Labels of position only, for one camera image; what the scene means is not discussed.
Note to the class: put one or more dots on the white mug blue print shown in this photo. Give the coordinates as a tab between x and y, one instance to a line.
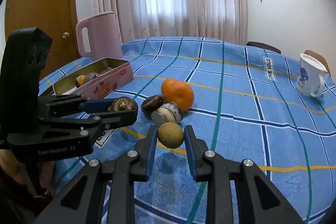
310	80

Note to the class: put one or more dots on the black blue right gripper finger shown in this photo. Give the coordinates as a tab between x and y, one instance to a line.
104	188
258	199

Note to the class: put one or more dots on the lone orange mandarin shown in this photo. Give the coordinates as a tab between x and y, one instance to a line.
79	81

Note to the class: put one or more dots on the purple round beet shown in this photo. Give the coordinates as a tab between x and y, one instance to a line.
89	77

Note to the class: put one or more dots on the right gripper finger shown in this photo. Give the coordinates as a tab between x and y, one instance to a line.
91	127
65	105

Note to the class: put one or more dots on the wooden door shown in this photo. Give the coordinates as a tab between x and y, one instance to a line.
54	17

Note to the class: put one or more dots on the large front orange mandarin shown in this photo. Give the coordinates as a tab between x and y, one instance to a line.
178	92

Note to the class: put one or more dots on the pink metal tin box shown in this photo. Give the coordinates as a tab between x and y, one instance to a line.
113	74

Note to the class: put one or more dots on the pink electric kettle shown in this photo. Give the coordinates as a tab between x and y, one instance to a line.
103	36

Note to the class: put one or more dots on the yellow green small fruit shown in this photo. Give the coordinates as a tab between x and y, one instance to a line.
170	135

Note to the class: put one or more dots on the cut cylindrical taro piece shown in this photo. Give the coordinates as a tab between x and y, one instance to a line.
168	112

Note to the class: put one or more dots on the brass door knob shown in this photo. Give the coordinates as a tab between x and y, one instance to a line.
66	35

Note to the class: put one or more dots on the dark round stool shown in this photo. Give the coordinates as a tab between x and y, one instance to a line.
263	46

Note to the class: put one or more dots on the blue plaid tablecloth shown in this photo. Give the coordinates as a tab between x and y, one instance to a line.
246	106

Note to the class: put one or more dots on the dark brown chestnut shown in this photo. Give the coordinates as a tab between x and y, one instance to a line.
151	104

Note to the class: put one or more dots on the person's left hand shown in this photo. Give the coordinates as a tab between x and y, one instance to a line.
18	171

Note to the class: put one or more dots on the brown round mushroom cap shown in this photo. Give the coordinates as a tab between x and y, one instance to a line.
123	104

